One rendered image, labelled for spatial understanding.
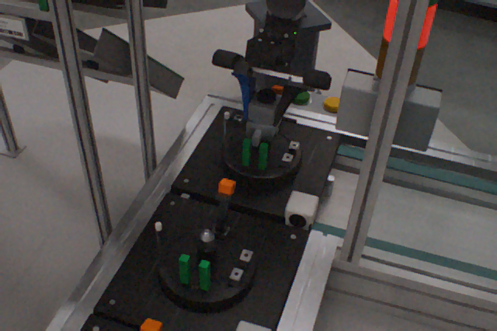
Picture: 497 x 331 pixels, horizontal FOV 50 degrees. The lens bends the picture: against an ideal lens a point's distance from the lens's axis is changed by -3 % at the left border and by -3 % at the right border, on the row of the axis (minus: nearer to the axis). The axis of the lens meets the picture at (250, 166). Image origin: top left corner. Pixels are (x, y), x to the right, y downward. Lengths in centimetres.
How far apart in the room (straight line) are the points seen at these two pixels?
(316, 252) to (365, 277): 9
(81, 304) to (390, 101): 49
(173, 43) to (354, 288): 89
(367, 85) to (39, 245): 63
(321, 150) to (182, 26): 74
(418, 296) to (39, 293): 60
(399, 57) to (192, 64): 87
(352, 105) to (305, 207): 23
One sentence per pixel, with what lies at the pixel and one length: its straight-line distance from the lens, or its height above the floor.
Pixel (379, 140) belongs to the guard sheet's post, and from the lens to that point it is 69.
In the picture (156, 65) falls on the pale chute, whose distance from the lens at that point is 99.
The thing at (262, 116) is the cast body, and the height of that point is 108.
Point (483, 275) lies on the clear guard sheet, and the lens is 85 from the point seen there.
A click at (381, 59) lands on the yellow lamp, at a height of 129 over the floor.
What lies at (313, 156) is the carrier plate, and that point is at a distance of 99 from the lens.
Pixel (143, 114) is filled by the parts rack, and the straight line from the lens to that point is 95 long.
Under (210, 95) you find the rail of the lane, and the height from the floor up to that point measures 96.
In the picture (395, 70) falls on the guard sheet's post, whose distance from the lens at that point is 64.
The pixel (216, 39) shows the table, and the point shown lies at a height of 86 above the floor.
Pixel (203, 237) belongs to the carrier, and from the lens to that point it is 74.
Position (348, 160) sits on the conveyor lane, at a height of 94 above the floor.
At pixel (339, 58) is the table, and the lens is 149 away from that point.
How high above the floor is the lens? 161
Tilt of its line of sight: 42 degrees down
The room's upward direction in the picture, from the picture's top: 3 degrees clockwise
